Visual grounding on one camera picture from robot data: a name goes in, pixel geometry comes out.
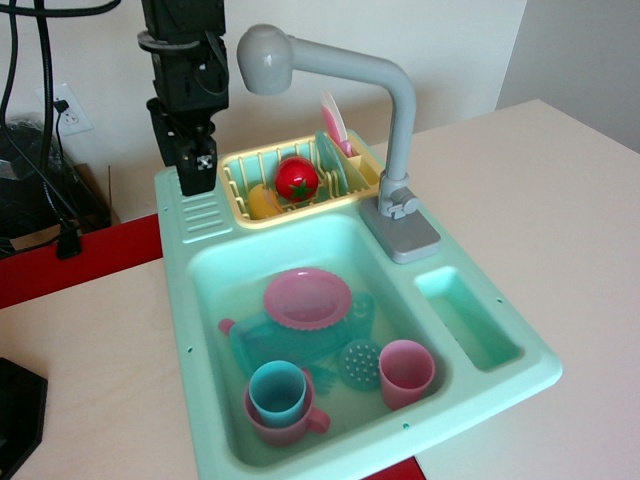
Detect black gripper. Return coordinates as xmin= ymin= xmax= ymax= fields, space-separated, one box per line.
xmin=137 ymin=28 xmax=229 ymax=196

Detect grey toy faucet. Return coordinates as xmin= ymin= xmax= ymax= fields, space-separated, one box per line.
xmin=236 ymin=24 xmax=441 ymax=264

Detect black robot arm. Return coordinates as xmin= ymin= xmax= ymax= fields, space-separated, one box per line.
xmin=137 ymin=0 xmax=229 ymax=196

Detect orange toy plate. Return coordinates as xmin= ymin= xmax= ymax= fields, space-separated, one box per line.
xmin=247 ymin=184 xmax=283 ymax=220

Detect red toy tomato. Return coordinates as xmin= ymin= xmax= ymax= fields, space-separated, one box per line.
xmin=274 ymin=156 xmax=319 ymax=203

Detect yellow dish rack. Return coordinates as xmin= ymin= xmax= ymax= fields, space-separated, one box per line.
xmin=218 ymin=132 xmax=382 ymax=229

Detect teal plate in rack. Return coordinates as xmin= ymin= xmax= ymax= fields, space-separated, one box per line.
xmin=315 ymin=130 xmax=348 ymax=196

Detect pink white toy utensils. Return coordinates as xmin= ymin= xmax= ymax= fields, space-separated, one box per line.
xmin=320 ymin=90 xmax=355 ymax=157

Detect black plug on table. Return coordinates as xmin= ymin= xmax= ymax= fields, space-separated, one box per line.
xmin=56 ymin=229 xmax=82 ymax=260

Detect pink scalloped plate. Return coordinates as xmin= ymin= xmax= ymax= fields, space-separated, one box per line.
xmin=263 ymin=267 xmax=352 ymax=331

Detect teal toy tray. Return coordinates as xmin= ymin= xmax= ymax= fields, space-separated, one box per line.
xmin=218 ymin=313 xmax=353 ymax=376

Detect mint green toy sink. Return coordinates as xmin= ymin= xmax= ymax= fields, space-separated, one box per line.
xmin=155 ymin=168 xmax=562 ymax=479

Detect teal smiley spatula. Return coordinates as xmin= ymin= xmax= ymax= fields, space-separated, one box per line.
xmin=345 ymin=292 xmax=376 ymax=339

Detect blue toy cup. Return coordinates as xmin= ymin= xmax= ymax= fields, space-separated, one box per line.
xmin=248 ymin=360 xmax=307 ymax=429

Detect pink toy mug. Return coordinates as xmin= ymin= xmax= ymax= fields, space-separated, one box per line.
xmin=243 ymin=370 xmax=331 ymax=447

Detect teal toy fork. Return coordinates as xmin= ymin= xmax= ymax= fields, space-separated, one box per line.
xmin=303 ymin=356 xmax=339 ymax=396

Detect teal slotted spoon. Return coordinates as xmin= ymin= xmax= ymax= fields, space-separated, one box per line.
xmin=339 ymin=339 xmax=381 ymax=391

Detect black box lower left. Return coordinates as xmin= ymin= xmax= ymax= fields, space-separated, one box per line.
xmin=1 ymin=358 xmax=48 ymax=479

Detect pink toy cup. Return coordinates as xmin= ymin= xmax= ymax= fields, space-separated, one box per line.
xmin=379 ymin=339 xmax=435 ymax=410

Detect white wall outlet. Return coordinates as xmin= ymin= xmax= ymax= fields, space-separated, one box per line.
xmin=51 ymin=83 xmax=94 ymax=136

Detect black cable bundle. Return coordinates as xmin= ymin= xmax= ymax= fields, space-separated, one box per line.
xmin=0 ymin=0 xmax=124 ymax=251

